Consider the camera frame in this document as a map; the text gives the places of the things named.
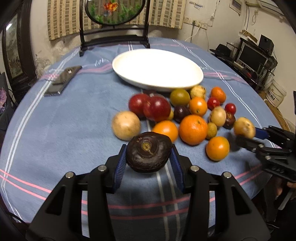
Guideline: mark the black smartphone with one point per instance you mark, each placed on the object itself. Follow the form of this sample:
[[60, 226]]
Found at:
[[60, 83]]

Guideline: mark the round goldfish screen stand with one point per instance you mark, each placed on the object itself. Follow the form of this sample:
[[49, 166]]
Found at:
[[114, 16]]

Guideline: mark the small orange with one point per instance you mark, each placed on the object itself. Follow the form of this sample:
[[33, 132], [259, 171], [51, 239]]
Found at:
[[167, 128]]

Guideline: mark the black speaker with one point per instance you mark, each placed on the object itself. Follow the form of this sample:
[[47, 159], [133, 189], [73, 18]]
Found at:
[[266, 44]]

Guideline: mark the white oval plate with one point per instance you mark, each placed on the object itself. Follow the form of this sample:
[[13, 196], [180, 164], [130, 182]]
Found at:
[[155, 69]]

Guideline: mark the large mandarin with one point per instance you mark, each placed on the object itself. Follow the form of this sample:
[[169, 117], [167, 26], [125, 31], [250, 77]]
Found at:
[[193, 130], [218, 93]]

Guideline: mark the striped beige curtain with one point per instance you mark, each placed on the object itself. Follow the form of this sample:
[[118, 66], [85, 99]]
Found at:
[[63, 16]]

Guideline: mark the small yellow-brown fruit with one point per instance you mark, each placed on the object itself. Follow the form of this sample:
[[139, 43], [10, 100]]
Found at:
[[212, 130]]

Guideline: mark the blue striped tablecloth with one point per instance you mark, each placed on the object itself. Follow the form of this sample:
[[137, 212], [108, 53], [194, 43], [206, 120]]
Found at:
[[49, 136]]

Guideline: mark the dark round plum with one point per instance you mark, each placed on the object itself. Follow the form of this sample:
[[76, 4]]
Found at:
[[149, 92]]

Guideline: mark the dark framed painting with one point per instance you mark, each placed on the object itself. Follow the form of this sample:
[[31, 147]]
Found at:
[[16, 41]]

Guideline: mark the small yellow fruit hidden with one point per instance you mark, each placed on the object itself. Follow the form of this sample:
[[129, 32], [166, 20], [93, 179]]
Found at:
[[171, 115]]

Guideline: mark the dark water chestnut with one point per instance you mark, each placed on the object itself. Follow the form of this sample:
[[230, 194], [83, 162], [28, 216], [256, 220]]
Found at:
[[148, 152]]

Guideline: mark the computer monitor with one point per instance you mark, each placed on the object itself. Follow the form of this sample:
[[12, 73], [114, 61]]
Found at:
[[251, 58]]

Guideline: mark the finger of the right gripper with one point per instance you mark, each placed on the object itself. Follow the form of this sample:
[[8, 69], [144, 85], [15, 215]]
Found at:
[[250, 144], [271, 133]]

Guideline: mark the dark heart-shaped plum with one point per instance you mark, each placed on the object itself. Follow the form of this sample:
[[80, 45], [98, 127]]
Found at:
[[180, 112]]

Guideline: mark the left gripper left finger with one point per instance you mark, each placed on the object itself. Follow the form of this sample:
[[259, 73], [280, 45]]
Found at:
[[60, 216]]

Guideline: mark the orange round fruit middle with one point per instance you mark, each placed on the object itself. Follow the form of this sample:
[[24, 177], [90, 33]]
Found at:
[[198, 106]]

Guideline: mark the yellow-orange fruit front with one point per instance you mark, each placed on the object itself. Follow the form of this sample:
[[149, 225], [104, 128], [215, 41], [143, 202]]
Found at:
[[217, 148]]

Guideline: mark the black metal rack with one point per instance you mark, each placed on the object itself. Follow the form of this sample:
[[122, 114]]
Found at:
[[229, 53]]

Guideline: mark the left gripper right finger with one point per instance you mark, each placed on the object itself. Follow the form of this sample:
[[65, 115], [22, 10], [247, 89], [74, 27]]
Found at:
[[236, 217]]

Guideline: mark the yellow spotted fruit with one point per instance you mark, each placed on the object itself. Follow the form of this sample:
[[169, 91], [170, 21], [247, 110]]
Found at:
[[198, 91]]

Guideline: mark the green-yellow fruit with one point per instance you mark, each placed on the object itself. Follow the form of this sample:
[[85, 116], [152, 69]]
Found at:
[[179, 97]]

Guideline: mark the red tomato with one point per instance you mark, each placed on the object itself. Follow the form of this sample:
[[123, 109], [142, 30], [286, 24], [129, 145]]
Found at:
[[212, 103], [230, 108]]

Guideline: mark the large tan round fruit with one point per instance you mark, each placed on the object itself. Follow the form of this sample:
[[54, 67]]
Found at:
[[244, 127]]

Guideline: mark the wall power strip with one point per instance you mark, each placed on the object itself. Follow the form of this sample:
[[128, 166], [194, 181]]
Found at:
[[196, 23]]

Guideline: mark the white bucket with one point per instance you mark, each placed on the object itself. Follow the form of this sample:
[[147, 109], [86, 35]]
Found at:
[[275, 94]]

